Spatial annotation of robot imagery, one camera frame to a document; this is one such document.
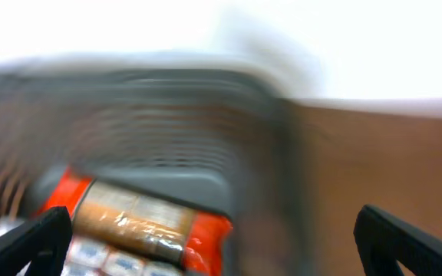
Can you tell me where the orange spaghetti packet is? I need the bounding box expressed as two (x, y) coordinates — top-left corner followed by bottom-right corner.
(41, 169), (233, 275)

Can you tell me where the grey plastic basket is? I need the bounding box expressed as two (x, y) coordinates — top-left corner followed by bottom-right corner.
(0, 69), (316, 275)

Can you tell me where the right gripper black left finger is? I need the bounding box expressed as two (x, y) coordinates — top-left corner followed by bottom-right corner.
(0, 206), (72, 276)

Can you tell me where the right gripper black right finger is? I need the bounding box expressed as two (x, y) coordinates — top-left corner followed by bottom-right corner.
(354, 205), (442, 276)

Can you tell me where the clear bag of tissue packs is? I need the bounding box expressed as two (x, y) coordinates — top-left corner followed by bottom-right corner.
(0, 216), (185, 276)

